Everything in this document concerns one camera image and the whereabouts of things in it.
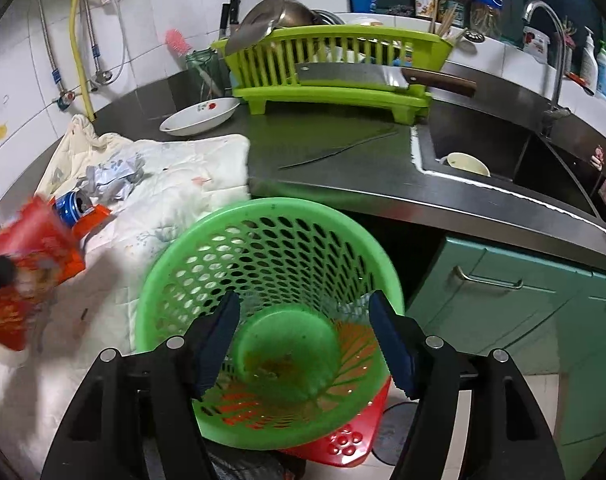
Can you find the small cup in sink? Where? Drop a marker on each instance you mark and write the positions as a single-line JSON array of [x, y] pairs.
[[465, 162]]

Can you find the green cabinet drawer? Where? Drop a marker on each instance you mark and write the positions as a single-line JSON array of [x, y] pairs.
[[478, 297]]

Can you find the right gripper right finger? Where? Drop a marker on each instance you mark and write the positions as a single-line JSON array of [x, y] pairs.
[[508, 436]]

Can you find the white soap bottle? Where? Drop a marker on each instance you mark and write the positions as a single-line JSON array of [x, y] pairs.
[[589, 66]]

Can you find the green plastic trash basket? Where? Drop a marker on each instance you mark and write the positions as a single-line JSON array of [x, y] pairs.
[[304, 360]]

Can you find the white bowl with cherry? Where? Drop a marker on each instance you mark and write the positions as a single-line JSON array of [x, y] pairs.
[[201, 117]]

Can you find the red plastic stool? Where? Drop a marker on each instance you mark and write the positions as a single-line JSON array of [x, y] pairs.
[[350, 445]]

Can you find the cream quilted cloth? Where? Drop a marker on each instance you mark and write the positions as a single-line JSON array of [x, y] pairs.
[[182, 182]]

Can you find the red snack bag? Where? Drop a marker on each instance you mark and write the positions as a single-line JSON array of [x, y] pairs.
[[38, 252]]

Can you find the pink bottle brush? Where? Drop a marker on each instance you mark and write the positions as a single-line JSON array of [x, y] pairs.
[[177, 43]]

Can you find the green dish rack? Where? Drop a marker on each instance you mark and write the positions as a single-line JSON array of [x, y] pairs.
[[266, 72]]

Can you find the cleaver with wooden handle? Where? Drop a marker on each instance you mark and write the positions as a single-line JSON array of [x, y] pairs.
[[380, 77]]

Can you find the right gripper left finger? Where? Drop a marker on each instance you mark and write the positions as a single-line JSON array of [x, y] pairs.
[[132, 417]]

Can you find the white paper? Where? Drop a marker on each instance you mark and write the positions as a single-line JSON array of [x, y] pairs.
[[113, 180]]

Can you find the steel wok lid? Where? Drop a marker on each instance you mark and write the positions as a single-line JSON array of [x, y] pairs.
[[267, 16]]

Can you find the thin knife on counter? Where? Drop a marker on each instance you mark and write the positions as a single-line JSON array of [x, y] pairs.
[[330, 152]]

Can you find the blue aluminium can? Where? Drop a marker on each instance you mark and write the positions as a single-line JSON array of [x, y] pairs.
[[72, 206]]

